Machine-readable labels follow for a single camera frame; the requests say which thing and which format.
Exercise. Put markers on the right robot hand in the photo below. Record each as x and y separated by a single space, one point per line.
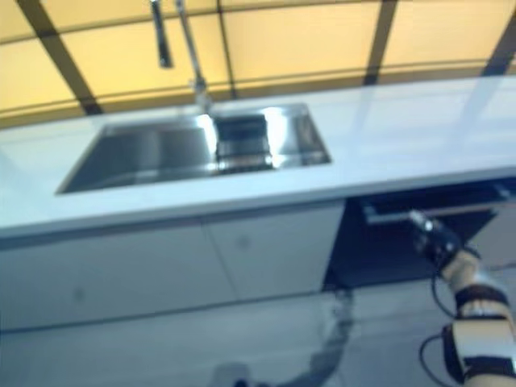
439 242

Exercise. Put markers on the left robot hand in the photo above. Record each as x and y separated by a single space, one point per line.
342 310

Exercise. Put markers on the black dishwasher door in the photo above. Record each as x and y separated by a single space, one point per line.
363 242

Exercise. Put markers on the white base cabinet front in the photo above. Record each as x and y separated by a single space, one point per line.
161 266

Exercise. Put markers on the black sink drying rack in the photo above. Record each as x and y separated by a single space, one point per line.
242 141

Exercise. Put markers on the stainless steel sink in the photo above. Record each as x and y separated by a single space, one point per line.
153 157

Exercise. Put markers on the chrome kitchen faucet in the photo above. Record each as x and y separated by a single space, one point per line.
189 44

